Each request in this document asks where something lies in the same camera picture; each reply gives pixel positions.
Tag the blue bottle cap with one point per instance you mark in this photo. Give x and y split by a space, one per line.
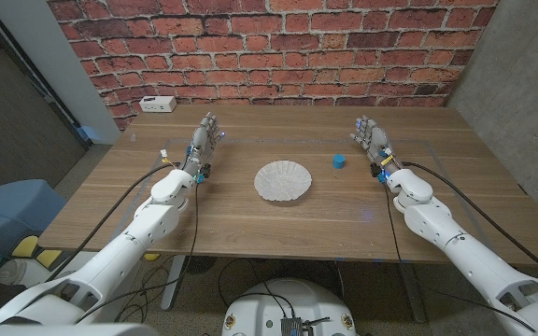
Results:
338 162

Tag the blue upholstered seat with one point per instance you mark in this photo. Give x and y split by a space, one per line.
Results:
12 210

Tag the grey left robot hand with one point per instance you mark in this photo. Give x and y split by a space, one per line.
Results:
200 142

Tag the white power strip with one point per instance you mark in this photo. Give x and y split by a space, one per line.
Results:
158 104

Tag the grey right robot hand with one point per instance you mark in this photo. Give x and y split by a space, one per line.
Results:
375 140

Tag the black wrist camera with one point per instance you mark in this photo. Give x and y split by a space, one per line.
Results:
375 170
206 170

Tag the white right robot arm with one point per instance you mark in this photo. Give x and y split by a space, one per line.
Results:
442 224

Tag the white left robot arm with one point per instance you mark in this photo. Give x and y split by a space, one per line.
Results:
143 228

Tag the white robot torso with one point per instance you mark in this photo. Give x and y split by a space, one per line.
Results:
269 303

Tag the grey finned torso module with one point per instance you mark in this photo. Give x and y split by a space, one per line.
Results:
291 326

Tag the white paper coffee filter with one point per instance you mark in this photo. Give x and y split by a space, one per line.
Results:
282 181

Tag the red brick printed backdrop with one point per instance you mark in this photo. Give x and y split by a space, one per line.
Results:
273 51

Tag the grey table leg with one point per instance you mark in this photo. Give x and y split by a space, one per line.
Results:
414 294
173 282

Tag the yellow pad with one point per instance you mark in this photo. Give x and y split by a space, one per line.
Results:
26 246
48 258

